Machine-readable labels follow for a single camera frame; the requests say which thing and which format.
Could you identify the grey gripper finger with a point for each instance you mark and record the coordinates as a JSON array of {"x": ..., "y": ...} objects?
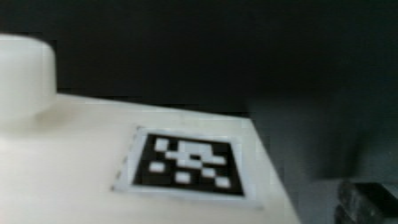
[{"x": 368, "y": 203}]

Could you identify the white front drawer tray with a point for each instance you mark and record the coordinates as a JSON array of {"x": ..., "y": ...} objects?
[{"x": 115, "y": 163}]

